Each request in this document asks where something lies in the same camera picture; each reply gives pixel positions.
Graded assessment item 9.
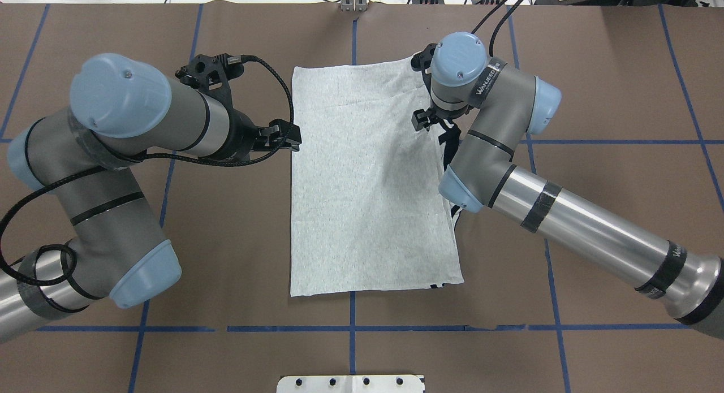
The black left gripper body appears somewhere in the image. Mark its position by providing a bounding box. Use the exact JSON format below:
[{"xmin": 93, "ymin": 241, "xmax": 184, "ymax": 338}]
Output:
[{"xmin": 175, "ymin": 54, "xmax": 272, "ymax": 162}]

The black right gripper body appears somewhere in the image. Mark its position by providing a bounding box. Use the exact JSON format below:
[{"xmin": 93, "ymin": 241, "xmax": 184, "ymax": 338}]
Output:
[{"xmin": 411, "ymin": 44, "xmax": 470, "ymax": 125}]

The grey cartoon print t-shirt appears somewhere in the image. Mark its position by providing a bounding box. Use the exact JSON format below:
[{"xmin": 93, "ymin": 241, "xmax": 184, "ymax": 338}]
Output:
[{"xmin": 290, "ymin": 58, "xmax": 464, "ymax": 297}]

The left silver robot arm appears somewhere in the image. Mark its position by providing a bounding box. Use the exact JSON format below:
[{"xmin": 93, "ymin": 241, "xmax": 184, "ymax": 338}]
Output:
[{"xmin": 1, "ymin": 53, "xmax": 302, "ymax": 342}]

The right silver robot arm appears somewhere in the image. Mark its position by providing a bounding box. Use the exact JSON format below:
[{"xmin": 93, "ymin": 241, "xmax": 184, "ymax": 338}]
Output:
[{"xmin": 411, "ymin": 32, "xmax": 723, "ymax": 339}]

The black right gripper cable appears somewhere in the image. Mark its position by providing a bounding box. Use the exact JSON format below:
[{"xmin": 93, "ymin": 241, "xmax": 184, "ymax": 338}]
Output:
[{"xmin": 469, "ymin": 0, "xmax": 538, "ymax": 57}]

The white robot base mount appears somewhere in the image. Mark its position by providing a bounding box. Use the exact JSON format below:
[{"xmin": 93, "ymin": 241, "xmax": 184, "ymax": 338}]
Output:
[{"xmin": 276, "ymin": 374, "xmax": 426, "ymax": 392}]

